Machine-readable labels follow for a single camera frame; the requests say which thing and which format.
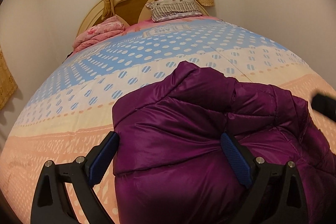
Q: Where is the striped patterned pillow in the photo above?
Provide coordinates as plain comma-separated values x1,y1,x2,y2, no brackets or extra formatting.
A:
145,0,204,23

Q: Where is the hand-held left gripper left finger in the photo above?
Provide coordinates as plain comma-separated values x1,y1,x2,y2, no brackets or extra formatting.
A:
30,131,121,224

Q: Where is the cream wooden headboard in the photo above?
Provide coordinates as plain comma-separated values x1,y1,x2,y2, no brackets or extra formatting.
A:
76,0,210,39

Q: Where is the pink bed sheet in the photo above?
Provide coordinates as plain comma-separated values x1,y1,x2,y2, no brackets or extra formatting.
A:
123,16,224,33

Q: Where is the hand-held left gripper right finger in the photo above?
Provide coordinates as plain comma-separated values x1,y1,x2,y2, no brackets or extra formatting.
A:
220,132,309,224

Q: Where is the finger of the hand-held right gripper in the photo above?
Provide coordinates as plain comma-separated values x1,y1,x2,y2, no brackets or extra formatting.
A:
312,93,336,121

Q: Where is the pink floral folded blanket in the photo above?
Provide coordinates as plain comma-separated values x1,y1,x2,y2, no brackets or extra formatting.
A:
72,16,126,50

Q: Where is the dotted pastel bed cover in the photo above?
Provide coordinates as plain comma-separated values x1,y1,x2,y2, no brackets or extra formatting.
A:
0,17,336,224

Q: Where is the purple hooded puffer jacket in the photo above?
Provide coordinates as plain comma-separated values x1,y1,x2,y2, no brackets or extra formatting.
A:
112,61,336,224

